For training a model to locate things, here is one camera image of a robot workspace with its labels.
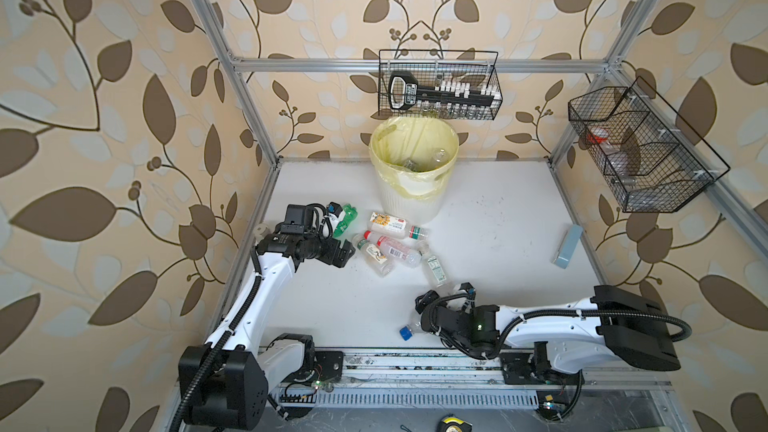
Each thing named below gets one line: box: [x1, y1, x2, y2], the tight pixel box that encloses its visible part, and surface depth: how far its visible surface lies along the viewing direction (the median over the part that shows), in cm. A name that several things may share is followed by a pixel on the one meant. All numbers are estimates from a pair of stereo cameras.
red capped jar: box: [586, 133, 608, 145], surface depth 84 cm
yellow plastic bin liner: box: [369, 116, 460, 200], surface depth 95 cm
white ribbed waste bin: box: [369, 115, 460, 226], surface depth 95 cm
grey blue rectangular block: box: [552, 224, 584, 269], surface depth 93 cm
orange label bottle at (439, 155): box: [432, 148, 448, 163], surface depth 96 cm
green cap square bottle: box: [353, 233, 394, 277], surface depth 91 cm
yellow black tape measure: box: [437, 414, 473, 432], surface depth 66 cm
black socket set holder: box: [379, 62, 503, 120], surface depth 88 cm
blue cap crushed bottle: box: [400, 321, 422, 341], surface depth 79 cm
